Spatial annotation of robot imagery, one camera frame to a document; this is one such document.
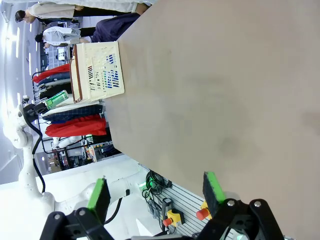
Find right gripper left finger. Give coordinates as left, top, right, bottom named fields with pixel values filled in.
left=39, top=176, right=112, bottom=240

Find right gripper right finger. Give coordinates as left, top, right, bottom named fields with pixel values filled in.
left=197, top=171, right=286, bottom=240

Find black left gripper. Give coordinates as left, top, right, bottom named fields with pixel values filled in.
left=23, top=102, right=50, bottom=118

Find dark green drink can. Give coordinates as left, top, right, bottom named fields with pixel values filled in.
left=44, top=90, right=69, bottom=110

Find blue drink can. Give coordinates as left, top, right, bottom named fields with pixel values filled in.
left=104, top=53, right=120, bottom=89

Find white robot base platform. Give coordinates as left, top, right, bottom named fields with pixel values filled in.
left=0, top=153, right=151, bottom=240

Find cream basket with brown rim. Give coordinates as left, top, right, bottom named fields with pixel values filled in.
left=69, top=41, right=126, bottom=104

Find person left hand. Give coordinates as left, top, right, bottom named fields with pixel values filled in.
left=134, top=3, right=151, bottom=15

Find yellow emergency stop box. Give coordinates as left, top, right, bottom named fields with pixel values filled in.
left=196, top=199, right=213, bottom=221
left=162, top=209, right=186, bottom=228

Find grey slotted panel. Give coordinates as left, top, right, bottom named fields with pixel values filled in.
left=137, top=162, right=208, bottom=240

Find navy plaid garment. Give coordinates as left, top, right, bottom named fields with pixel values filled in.
left=41, top=104, right=104, bottom=123

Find small red garment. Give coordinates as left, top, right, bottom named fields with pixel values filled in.
left=32, top=63, right=71, bottom=84

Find large red jacket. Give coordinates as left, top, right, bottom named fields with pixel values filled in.
left=45, top=114, right=108, bottom=138

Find black handheld controller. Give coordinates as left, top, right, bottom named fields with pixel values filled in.
left=161, top=197, right=174, bottom=213

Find person in white shirt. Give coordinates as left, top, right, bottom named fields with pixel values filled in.
left=34, top=26, right=97, bottom=50

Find person in beige top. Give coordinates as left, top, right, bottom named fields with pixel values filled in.
left=14, top=2, right=137, bottom=26

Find black clothes rack frame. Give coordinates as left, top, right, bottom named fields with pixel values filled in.
left=31, top=71, right=61, bottom=156

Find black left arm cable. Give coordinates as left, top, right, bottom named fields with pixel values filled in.
left=23, top=114, right=47, bottom=195

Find black cable bundle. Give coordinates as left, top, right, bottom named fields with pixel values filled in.
left=141, top=169, right=173, bottom=221

